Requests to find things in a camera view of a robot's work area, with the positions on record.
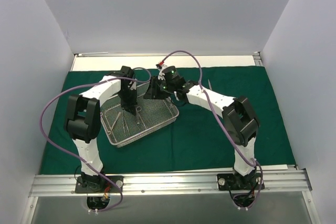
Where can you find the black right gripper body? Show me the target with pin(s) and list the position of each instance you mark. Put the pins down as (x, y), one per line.
(151, 92)

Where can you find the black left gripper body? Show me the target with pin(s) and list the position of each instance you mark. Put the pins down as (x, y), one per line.
(128, 103)

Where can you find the steel tweezers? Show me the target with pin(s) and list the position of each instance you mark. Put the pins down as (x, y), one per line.
(115, 121)

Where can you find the steel wire mesh tray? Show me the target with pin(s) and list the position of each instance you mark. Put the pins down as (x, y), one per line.
(155, 114)

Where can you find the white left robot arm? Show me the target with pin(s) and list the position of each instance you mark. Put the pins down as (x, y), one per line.
(82, 121)

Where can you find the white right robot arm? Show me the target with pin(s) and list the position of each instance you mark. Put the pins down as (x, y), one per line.
(236, 116)

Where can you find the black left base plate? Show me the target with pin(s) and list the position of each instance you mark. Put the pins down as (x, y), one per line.
(87, 184)

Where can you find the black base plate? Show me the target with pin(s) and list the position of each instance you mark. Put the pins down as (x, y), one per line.
(87, 184)
(237, 182)

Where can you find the aluminium front frame rail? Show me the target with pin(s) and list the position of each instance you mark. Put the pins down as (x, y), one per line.
(188, 183)

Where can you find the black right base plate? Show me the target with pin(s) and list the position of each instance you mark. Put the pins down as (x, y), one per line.
(237, 182)

